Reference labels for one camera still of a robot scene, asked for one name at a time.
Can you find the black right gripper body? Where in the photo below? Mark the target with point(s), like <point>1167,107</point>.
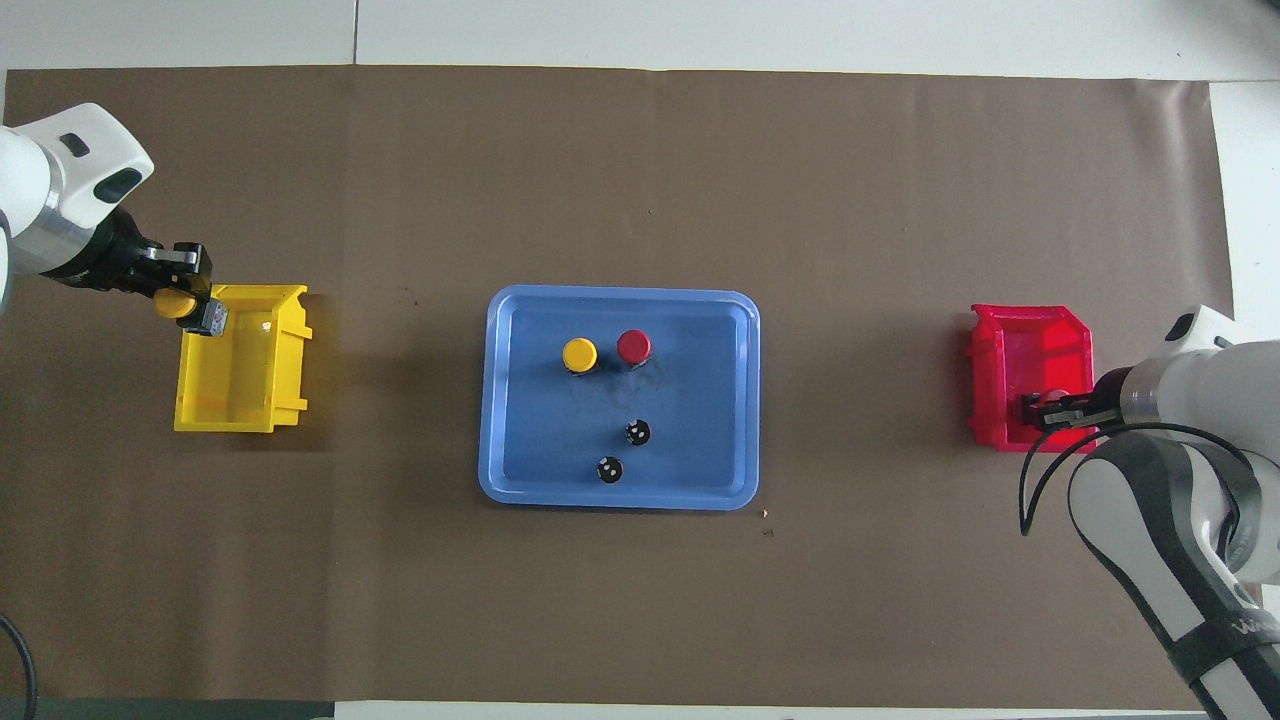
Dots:
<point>1108,398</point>

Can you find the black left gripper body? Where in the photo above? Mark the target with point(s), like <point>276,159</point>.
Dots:
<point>120,262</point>

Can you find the yellow push button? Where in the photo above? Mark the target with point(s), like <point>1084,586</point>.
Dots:
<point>175,303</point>
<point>580,353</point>

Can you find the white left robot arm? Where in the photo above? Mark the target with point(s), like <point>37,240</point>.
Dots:
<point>60,170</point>

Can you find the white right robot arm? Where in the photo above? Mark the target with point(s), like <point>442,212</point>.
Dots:
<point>1200,375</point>

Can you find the red plastic bin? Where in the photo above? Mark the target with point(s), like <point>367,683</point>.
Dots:
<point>1020,350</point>

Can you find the yellow plastic bin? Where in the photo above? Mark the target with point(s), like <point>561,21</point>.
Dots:
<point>240,370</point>

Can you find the blue plastic tray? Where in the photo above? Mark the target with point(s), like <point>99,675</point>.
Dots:
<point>690,400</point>

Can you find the black cylindrical capacitor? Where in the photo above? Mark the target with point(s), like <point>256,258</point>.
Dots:
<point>638,432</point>
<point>610,469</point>

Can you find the brown paper table mat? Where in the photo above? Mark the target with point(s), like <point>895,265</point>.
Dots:
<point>640,600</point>

